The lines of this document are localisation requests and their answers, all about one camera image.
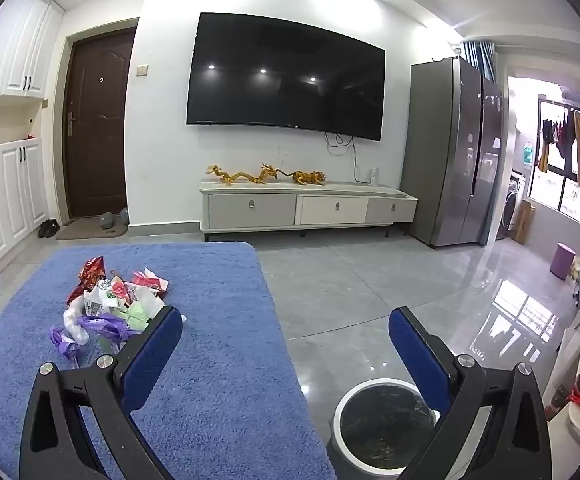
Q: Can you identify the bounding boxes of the white television cabinet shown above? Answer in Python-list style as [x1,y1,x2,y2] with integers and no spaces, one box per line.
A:
[199,178,419,242]

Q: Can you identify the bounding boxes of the black wall television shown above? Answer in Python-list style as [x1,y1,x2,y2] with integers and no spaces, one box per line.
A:
[186,11,386,142]

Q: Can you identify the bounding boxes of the brown doormat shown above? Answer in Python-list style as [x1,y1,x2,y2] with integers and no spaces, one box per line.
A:
[55,220,128,241]

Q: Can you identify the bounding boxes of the grey double-door refrigerator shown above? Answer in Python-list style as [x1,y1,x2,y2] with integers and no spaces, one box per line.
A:
[400,56,503,249]

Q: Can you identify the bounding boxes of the brown cardboard box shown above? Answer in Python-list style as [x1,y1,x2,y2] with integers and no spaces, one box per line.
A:
[512,199,535,245]

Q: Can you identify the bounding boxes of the purple plastic bag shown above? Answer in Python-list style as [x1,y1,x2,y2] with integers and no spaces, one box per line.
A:
[49,314,133,361]

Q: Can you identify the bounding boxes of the white floor cabinets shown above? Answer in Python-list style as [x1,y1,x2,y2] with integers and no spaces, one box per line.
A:
[0,139,51,273]

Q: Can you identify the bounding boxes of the blue fluffy mat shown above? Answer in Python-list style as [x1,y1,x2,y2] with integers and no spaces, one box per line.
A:
[0,241,338,480]

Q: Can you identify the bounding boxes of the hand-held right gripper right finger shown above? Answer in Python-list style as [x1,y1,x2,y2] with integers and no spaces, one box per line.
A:
[389,306,553,480]

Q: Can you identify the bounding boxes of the black television cable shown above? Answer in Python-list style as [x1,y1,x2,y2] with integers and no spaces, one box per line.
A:
[325,131,361,184]

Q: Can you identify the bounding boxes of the blue curtain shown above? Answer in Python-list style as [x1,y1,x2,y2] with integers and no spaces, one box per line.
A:
[460,40,498,83]

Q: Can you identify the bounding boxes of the white bin with black liner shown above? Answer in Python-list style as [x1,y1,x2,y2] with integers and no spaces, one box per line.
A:
[329,379,443,480]

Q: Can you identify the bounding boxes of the silver washing machine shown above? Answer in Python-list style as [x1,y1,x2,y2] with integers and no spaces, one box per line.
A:
[497,172,525,241]

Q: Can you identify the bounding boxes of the red snack packet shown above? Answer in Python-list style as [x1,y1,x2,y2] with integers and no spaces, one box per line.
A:
[66,256,108,306]

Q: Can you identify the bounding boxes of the pink white wrapper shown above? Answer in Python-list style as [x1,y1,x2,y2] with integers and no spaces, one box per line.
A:
[129,268,171,297]

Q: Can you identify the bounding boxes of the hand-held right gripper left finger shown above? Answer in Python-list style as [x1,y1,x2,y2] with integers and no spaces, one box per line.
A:
[19,305,185,480]

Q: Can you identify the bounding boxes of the small gold beast figurine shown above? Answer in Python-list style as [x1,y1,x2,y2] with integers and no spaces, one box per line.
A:
[291,170,327,186]

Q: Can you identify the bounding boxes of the white plastic bag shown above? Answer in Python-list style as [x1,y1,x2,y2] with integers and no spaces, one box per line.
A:
[62,305,91,346]

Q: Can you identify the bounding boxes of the white packet with green label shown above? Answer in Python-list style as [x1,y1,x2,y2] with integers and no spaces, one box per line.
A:
[84,280,131,317]

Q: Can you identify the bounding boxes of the white wall cabinets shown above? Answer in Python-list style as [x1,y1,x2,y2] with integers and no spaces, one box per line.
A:
[0,0,65,98]

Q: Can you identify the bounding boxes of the dark brown entrance door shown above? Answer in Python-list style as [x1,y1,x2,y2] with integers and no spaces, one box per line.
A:
[64,26,137,220]

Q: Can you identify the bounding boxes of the purple round stool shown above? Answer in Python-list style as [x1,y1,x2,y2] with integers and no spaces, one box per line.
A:
[550,242,576,281]

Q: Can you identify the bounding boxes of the light green wrapper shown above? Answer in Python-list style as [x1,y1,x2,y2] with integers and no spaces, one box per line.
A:
[112,295,165,333]

